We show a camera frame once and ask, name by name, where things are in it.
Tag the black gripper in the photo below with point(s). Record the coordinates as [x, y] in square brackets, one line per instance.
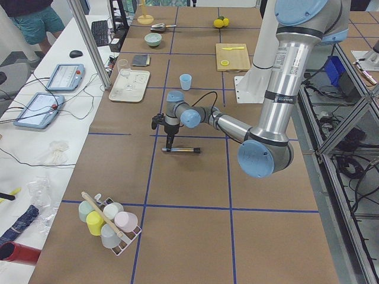
[171, 129]

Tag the steel muddler black tip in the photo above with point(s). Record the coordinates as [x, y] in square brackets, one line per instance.
[196, 150]

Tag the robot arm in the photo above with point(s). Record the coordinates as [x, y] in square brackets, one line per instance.
[265, 149]

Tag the light blue paper cup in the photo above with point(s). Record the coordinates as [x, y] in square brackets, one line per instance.
[185, 81]

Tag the white plastic cup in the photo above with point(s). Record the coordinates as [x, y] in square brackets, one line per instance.
[112, 209]

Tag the pink plastic cup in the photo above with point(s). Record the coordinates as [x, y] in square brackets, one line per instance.
[126, 221]

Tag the green plastic cup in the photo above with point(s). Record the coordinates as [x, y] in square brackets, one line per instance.
[84, 209]

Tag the yellow plastic cup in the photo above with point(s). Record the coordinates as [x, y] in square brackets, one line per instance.
[95, 223]

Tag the grey plastic cup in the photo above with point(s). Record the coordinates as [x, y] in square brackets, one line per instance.
[109, 238]

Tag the white bear tray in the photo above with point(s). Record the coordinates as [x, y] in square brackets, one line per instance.
[132, 89]

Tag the grey folded cloth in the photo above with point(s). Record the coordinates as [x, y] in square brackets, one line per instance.
[141, 60]

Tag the clear glass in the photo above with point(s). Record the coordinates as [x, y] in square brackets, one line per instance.
[124, 67]

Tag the green bowl of ice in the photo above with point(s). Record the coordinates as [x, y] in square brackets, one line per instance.
[153, 39]

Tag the bamboo cutting board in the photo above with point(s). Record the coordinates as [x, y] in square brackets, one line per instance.
[238, 59]

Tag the yellow plastic knife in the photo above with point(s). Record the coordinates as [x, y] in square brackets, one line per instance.
[233, 48]

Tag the steel ice scoop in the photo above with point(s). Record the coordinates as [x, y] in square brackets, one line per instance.
[161, 27]

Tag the white cloth bag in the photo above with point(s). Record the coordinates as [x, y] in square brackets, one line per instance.
[55, 154]

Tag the teach pendant tablet far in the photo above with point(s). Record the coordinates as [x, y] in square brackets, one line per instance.
[66, 77]

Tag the teach pendant tablet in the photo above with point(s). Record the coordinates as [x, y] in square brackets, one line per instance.
[40, 111]
[66, 77]

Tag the yellow stand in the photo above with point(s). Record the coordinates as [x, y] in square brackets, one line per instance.
[144, 18]

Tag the whole lemons pile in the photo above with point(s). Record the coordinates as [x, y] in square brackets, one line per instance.
[221, 22]

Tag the black computer mouse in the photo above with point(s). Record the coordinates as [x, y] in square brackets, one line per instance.
[75, 53]

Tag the black keyboard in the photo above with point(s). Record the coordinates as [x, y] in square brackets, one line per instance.
[100, 32]

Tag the teach pendant tablet near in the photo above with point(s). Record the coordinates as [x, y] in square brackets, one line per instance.
[40, 111]

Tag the clear plastic bag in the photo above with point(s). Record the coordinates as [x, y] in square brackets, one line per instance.
[45, 198]

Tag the person in teal shorts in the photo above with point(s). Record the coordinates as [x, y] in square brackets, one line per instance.
[34, 19]

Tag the blue storage bin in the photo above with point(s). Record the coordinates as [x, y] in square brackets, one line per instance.
[334, 69]

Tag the red cylinder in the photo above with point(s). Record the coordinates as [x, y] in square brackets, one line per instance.
[19, 253]

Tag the wooden rack handle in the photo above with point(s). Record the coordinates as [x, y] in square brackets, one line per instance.
[88, 198]

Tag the white wire cup rack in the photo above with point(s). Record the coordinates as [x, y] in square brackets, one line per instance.
[127, 238]

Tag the aluminium frame post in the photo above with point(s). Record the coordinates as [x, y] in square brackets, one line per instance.
[88, 38]

